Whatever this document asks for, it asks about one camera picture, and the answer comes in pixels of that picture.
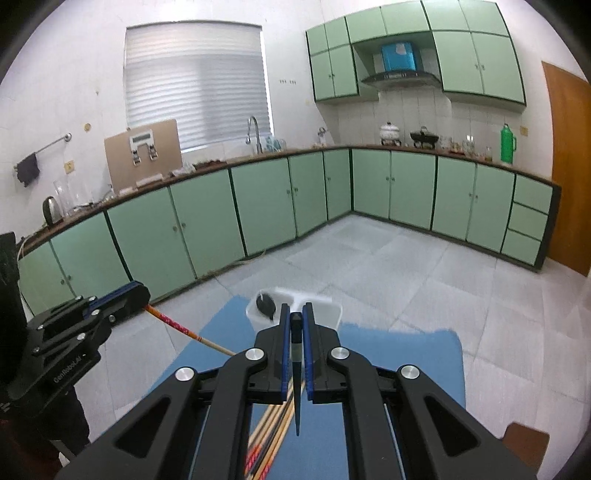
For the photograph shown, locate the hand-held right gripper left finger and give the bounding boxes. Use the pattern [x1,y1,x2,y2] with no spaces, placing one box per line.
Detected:
[55,302,291,480]

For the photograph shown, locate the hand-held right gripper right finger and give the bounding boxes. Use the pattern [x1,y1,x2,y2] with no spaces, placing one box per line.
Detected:
[301,302,540,480]

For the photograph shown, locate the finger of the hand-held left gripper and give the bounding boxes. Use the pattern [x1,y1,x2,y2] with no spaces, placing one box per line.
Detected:
[28,282,151,329]
[33,298,151,356]

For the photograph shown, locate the dark handled utensil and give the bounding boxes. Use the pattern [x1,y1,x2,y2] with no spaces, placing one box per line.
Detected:
[290,311,305,437]

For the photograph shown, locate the white plastic utensil holder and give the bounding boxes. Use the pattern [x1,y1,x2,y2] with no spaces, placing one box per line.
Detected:
[246,286,342,333]

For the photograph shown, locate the dark metal spoon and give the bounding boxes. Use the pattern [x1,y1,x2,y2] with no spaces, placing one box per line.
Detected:
[256,292,278,320]

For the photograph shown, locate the tan wooden chopstick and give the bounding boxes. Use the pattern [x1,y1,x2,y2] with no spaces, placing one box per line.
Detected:
[261,381,296,480]

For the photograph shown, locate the green base cabinets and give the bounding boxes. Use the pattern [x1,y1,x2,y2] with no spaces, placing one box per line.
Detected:
[16,145,561,319]

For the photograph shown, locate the blue mat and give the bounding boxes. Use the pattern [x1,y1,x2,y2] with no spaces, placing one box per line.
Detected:
[148,295,465,480]

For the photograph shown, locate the steel electric kettle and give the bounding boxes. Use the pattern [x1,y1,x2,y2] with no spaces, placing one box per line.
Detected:
[42,196,63,226]

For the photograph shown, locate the clear glass pitcher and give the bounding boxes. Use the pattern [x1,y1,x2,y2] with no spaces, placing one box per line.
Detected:
[53,178,90,215]

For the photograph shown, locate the brown panel water purifier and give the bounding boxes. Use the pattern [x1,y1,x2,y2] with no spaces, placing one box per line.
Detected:
[104,119,183,195]

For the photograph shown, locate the crumpled cloth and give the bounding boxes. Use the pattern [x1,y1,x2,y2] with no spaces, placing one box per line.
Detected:
[171,159,227,178]

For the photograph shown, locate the dark hanging towel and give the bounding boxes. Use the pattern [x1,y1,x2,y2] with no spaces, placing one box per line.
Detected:
[16,153,40,188]

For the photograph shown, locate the metal towel bar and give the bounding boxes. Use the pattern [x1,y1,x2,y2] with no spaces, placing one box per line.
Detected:
[14,133,73,167]

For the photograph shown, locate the metal faucet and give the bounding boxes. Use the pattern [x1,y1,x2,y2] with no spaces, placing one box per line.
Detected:
[247,115,264,155]

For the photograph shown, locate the white window blind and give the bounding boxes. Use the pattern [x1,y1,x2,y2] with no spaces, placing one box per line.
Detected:
[124,24,273,153]

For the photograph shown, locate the black wok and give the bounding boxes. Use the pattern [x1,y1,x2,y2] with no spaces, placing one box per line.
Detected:
[410,127,438,148]

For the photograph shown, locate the green thermos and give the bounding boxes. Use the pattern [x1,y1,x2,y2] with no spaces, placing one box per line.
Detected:
[500,123,518,165]

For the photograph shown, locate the brown wooden door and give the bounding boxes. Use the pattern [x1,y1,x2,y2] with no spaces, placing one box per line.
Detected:
[541,61,591,278]

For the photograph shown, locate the range hood with blue cover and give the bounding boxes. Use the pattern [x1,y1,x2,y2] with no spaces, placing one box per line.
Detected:
[360,41,443,90]

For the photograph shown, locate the green wall cabinets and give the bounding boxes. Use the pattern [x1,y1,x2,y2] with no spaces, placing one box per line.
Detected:
[305,0,527,112]

